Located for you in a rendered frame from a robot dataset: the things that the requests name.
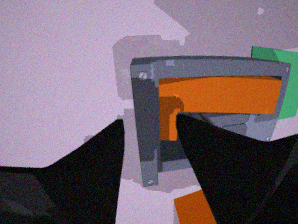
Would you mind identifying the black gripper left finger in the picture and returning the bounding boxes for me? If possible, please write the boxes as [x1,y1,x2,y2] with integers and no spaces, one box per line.
[0,119,125,224]

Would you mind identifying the orange l-shaped part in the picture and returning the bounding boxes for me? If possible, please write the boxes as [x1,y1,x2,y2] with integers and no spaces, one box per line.
[158,75,282,140]

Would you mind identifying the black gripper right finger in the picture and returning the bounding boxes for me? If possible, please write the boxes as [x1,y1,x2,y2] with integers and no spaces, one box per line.
[176,113,298,224]

